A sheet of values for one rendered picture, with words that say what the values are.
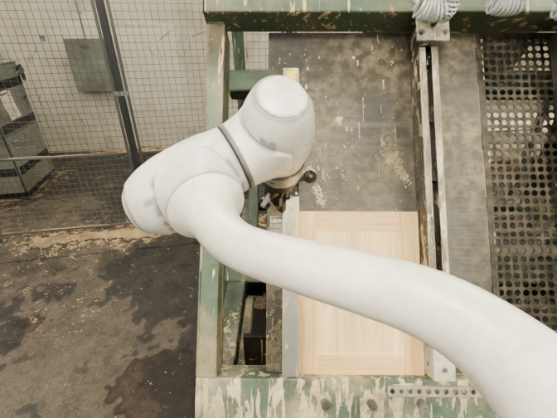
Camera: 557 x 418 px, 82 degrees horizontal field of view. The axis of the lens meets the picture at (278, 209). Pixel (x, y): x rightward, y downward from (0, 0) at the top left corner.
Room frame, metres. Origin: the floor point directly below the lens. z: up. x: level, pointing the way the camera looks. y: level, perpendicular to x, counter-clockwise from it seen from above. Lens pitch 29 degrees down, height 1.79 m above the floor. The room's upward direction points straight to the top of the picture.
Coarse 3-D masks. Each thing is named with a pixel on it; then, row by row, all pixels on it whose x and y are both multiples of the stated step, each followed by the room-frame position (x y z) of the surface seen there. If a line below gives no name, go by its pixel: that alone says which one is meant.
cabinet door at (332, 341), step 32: (320, 224) 0.85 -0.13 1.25; (352, 224) 0.85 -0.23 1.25; (384, 224) 0.85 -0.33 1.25; (416, 224) 0.85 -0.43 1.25; (416, 256) 0.79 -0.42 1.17; (320, 320) 0.68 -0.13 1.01; (352, 320) 0.68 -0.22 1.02; (320, 352) 0.63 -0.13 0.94; (352, 352) 0.63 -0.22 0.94; (384, 352) 0.63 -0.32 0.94; (416, 352) 0.63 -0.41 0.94
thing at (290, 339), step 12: (288, 204) 0.87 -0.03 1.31; (288, 216) 0.85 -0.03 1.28; (288, 228) 0.83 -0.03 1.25; (288, 300) 0.70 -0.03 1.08; (288, 312) 0.68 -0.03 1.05; (288, 324) 0.66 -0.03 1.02; (288, 336) 0.64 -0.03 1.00; (288, 348) 0.62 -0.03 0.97; (288, 360) 0.60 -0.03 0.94; (288, 372) 0.58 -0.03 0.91
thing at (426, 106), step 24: (456, 0) 1.03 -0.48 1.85; (432, 24) 1.12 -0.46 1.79; (432, 48) 1.13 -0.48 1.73; (432, 72) 1.08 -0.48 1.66; (432, 96) 1.04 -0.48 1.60; (432, 120) 1.00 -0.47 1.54; (432, 144) 0.97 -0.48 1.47; (432, 168) 0.91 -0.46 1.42; (432, 192) 0.86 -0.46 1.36; (432, 216) 0.82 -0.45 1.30; (432, 240) 0.78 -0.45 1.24; (432, 264) 0.74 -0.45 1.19; (432, 360) 0.58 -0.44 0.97
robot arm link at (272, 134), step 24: (264, 96) 0.42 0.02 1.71; (288, 96) 0.41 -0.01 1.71; (240, 120) 0.44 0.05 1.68; (264, 120) 0.40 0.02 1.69; (288, 120) 0.40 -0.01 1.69; (312, 120) 0.43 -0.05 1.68; (240, 144) 0.41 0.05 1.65; (264, 144) 0.41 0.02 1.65; (288, 144) 0.41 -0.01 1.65; (264, 168) 0.42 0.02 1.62; (288, 168) 0.44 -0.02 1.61
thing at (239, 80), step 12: (240, 72) 1.21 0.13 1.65; (252, 72) 1.21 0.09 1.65; (264, 72) 1.21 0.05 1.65; (492, 72) 1.20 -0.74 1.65; (516, 72) 1.20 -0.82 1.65; (540, 72) 1.20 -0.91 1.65; (240, 84) 1.18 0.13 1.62; (252, 84) 1.18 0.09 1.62; (492, 84) 1.18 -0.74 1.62; (516, 84) 1.18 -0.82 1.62; (540, 84) 1.18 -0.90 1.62; (240, 96) 1.21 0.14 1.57; (252, 192) 0.98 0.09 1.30; (252, 204) 0.95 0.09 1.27; (252, 216) 0.93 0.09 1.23; (228, 276) 0.80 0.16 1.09; (240, 276) 0.80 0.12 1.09; (516, 276) 0.80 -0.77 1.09; (540, 276) 0.79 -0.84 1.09; (552, 276) 0.79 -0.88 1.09
